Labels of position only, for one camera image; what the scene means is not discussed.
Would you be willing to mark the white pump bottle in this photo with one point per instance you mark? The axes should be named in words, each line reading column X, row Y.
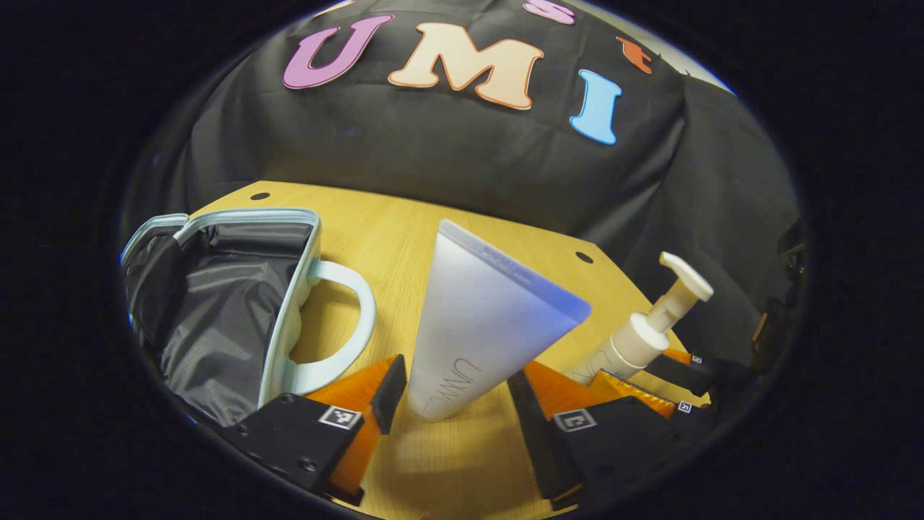
column 639, row 339

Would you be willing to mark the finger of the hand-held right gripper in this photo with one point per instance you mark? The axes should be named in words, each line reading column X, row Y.
column 678, row 372
column 639, row 396

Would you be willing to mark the white suitcase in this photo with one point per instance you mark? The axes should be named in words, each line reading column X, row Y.
column 216, row 303

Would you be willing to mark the black backdrop cloth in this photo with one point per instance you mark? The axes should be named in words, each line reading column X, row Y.
column 433, row 152

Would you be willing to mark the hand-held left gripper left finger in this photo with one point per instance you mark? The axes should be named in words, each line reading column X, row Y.
column 390, row 393

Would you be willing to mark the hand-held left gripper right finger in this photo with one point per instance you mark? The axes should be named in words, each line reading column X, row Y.
column 530, row 426

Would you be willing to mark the white squeeze tube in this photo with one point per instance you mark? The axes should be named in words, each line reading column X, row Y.
column 484, row 318

